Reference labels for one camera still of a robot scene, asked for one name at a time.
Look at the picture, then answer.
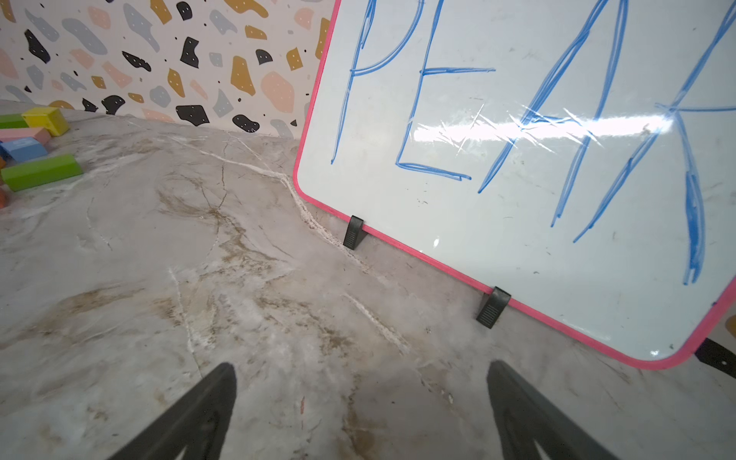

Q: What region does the light blue block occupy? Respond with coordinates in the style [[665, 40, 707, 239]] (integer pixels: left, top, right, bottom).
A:
[[1, 138, 48, 163]]

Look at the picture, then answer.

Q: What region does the pink framed whiteboard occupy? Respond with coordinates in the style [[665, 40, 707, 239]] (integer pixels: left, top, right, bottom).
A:
[[294, 1, 735, 369]]

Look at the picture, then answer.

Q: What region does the yellow block far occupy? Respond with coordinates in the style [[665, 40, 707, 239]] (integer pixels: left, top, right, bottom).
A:
[[21, 107, 69, 137]]

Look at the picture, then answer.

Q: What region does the black whiteboard stand foot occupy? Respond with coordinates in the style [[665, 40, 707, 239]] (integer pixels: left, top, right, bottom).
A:
[[343, 216, 366, 250]]

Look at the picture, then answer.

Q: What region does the long pink block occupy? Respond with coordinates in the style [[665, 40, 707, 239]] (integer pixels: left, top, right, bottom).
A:
[[0, 128, 52, 145]]

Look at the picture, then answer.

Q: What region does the long green block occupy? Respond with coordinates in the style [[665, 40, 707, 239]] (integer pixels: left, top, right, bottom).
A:
[[1, 154, 84, 192]]

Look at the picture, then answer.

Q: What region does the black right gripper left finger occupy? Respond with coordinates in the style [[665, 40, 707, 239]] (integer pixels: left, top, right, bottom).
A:
[[111, 362, 237, 459]]

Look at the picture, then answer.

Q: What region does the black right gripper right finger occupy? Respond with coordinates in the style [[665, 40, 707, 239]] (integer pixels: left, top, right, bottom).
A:
[[487, 360, 615, 459]]

